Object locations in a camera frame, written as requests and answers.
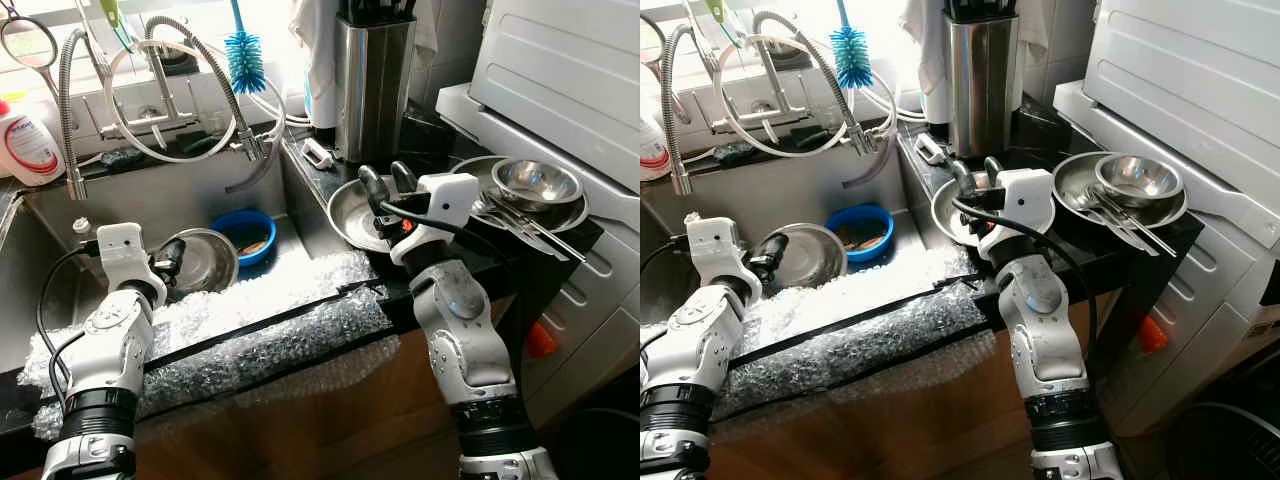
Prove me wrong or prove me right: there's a deep steel bowl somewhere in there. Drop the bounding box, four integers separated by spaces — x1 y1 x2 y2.
765 221 850 292
163 227 241 297

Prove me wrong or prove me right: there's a steel sink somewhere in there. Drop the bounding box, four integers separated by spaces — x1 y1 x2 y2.
640 150 906 331
0 150 301 381

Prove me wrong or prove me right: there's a steel plate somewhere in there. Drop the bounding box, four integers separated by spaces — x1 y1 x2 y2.
448 155 591 236
1052 151 1189 229

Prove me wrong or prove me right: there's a blue plastic bowl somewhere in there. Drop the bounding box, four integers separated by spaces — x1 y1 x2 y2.
826 203 896 264
210 208 278 268

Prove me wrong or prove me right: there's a steel knife block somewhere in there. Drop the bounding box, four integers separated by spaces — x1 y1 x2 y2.
333 10 417 166
944 8 1023 159

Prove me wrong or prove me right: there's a bubble wrap sheet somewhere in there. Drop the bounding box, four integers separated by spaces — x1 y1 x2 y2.
15 250 401 441
640 245 1001 421

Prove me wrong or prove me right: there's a small steel bowl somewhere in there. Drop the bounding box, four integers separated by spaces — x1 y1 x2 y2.
1094 154 1184 208
490 158 584 214

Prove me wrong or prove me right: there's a steel fork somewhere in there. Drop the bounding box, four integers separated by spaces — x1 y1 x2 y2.
480 200 571 263
1085 195 1166 258

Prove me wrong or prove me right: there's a steel tap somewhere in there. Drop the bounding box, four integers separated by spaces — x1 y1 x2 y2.
110 45 216 151
715 40 826 146

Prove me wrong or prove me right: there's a white hanging cloth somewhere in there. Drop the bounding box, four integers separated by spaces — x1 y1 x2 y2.
900 0 949 63
290 0 343 73

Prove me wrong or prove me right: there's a steel spoon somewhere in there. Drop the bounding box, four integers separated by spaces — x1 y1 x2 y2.
1098 190 1181 258
495 195 590 263

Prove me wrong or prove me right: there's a white detergent bottle red cap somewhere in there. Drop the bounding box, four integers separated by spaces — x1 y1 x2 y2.
0 98 67 188
640 110 673 183

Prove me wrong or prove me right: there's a blue bottle brush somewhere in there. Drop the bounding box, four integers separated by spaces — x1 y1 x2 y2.
830 0 875 91
222 0 268 95

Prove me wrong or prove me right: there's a grey washing machine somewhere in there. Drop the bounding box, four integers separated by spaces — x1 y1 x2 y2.
1100 190 1280 441
520 180 641 431

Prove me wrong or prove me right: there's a black knife sharpener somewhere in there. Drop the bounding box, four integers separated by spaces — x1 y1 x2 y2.
765 40 806 71
158 45 201 79

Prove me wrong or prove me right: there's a white appliance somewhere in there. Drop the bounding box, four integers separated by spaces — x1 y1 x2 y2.
436 0 641 201
1052 0 1280 216

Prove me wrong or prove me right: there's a wooden cabinet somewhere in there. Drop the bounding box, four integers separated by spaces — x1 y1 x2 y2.
40 320 471 480
705 320 1051 480

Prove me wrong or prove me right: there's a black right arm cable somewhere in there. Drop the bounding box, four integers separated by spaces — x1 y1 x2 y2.
950 198 1101 381
378 200 531 401

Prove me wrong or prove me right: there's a clear thin hose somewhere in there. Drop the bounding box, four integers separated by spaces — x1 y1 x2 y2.
224 130 288 196
842 128 893 191

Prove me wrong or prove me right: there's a flexible steel hose with valve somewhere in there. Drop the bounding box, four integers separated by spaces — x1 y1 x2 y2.
145 14 286 166
752 10 891 161

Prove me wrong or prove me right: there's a wire strainer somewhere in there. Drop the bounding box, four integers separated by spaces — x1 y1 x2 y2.
0 5 61 96
640 15 669 91

